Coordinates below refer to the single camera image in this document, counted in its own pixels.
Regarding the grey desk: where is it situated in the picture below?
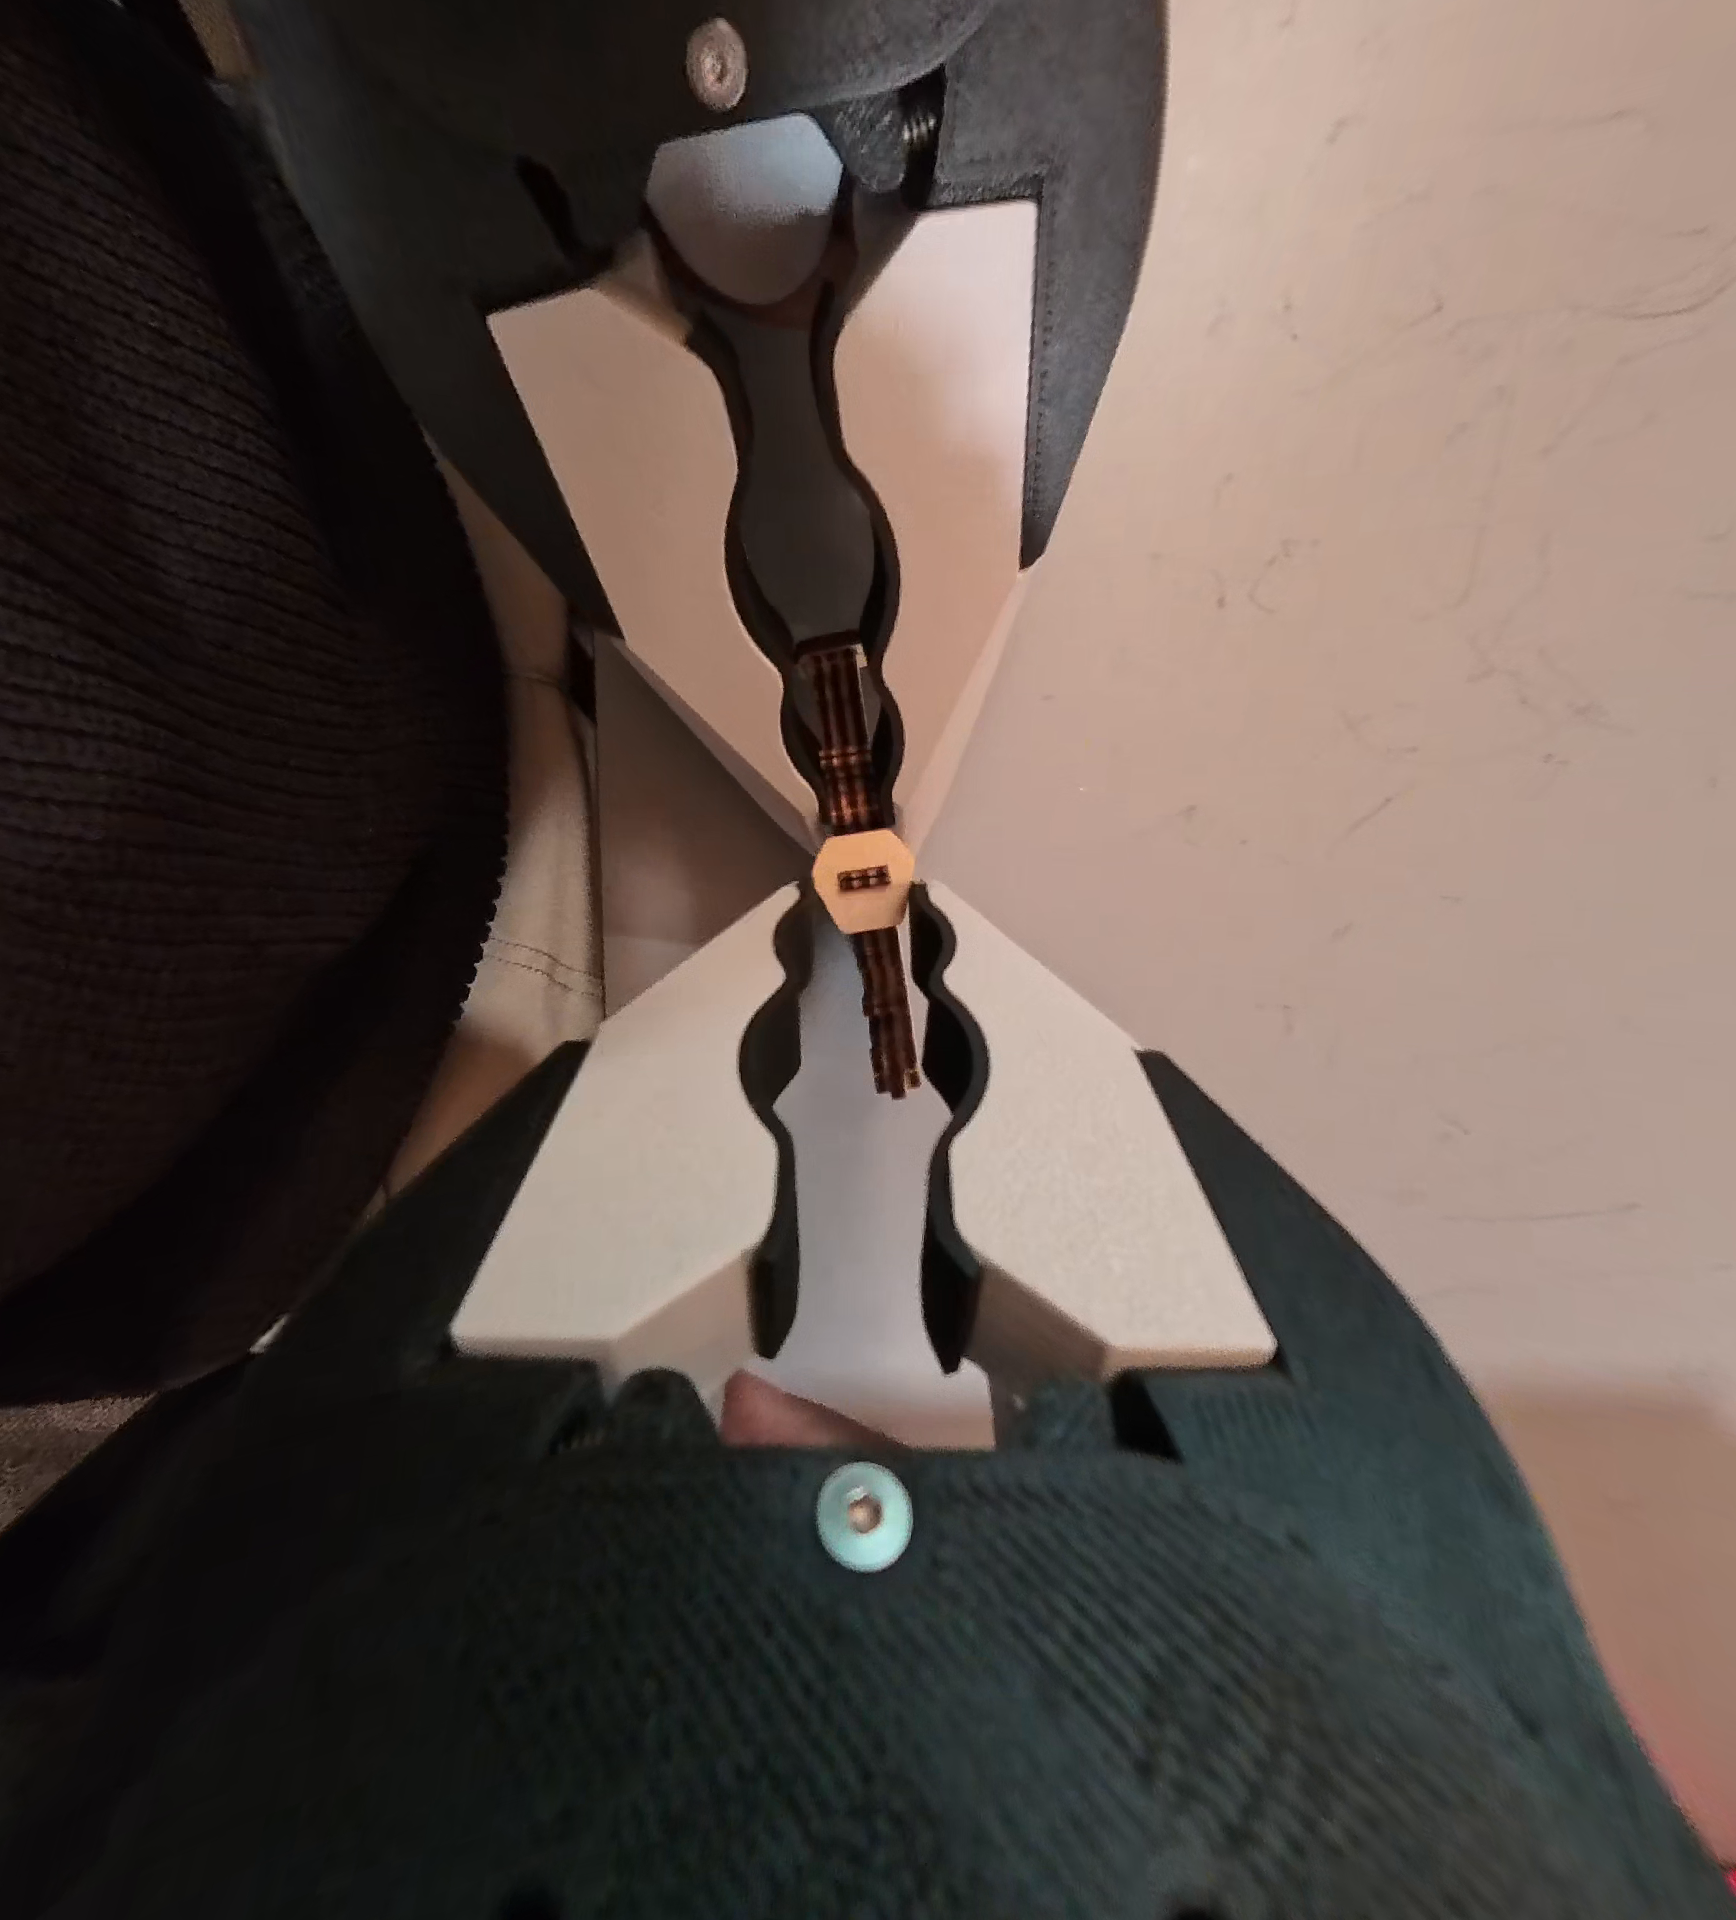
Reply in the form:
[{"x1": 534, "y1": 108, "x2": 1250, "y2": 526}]
[{"x1": 569, "y1": 0, "x2": 1736, "y2": 1891}]

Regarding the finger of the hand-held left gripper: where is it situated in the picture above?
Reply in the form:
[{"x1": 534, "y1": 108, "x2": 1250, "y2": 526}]
[
  {"x1": 823, "y1": 199, "x2": 1043, "y2": 855},
  {"x1": 483, "y1": 277, "x2": 833, "y2": 858}
]

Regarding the person's right hand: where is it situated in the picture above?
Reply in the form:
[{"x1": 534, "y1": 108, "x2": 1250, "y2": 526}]
[{"x1": 725, "y1": 1374, "x2": 872, "y2": 1453}]

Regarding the person's black sweater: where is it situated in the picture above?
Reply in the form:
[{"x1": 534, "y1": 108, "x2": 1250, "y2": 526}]
[{"x1": 0, "y1": 0, "x2": 511, "y2": 1403}]

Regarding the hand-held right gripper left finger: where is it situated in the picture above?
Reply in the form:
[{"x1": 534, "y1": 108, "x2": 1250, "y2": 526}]
[{"x1": 449, "y1": 877, "x2": 810, "y2": 1374}]

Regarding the brown wooden puzzle assembly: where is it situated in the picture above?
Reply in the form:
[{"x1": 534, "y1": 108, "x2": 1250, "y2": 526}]
[{"x1": 780, "y1": 636, "x2": 930, "y2": 1104}]

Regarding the hexagonal wooden puzzle piece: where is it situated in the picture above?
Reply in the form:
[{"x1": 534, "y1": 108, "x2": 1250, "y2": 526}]
[{"x1": 811, "y1": 827, "x2": 920, "y2": 938}]

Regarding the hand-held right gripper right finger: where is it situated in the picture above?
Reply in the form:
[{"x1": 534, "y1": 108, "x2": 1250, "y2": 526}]
[{"x1": 913, "y1": 883, "x2": 1283, "y2": 1378}]

